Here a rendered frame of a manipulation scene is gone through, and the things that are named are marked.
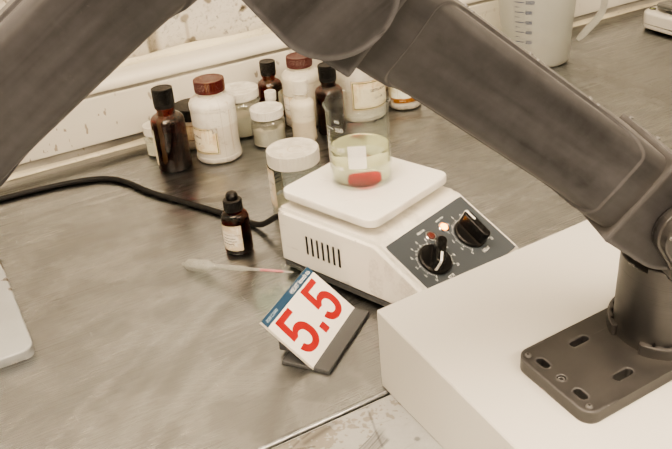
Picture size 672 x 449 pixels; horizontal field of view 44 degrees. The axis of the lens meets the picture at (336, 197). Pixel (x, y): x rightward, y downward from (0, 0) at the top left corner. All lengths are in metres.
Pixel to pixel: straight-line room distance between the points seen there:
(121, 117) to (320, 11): 0.81
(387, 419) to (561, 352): 0.15
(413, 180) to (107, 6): 0.46
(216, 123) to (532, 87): 0.67
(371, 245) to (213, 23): 0.58
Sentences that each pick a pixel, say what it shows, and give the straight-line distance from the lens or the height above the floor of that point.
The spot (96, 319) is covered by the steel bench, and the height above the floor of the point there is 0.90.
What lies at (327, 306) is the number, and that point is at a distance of 0.75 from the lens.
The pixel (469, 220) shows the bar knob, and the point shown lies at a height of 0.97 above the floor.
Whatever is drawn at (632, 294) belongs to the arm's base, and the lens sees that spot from 0.59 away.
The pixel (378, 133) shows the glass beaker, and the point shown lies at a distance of 0.77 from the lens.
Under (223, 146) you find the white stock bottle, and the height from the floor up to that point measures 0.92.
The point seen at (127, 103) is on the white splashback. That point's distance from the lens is 1.18.
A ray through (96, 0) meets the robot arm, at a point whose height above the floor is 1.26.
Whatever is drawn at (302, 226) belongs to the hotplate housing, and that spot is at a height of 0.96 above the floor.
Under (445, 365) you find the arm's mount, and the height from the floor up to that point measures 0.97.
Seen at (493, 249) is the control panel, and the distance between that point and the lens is 0.79.
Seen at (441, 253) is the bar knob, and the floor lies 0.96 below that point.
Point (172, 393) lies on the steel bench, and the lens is 0.72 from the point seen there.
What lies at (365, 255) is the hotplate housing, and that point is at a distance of 0.75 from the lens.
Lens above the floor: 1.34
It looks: 27 degrees down
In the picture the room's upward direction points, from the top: 5 degrees counter-clockwise
